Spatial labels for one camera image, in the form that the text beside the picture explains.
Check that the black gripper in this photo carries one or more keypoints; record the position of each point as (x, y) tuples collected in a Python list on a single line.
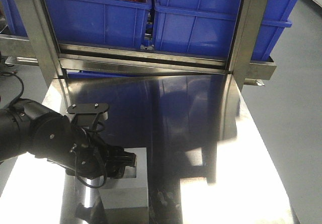
[(93, 157)]

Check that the gray hollow cube base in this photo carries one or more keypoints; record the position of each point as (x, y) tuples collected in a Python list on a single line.
[(130, 191)]

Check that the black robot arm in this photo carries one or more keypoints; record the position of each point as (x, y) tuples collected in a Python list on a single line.
[(30, 127)]

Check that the blue bin with red items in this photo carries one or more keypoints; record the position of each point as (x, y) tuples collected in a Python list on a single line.
[(105, 22)]

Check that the blue bin right of rack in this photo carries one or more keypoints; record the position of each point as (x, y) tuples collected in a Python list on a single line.
[(205, 27)]

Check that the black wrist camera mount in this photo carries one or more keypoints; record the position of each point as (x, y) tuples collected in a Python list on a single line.
[(88, 115)]

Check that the stainless steel rack frame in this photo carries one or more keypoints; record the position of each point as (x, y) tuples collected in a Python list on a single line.
[(41, 48)]

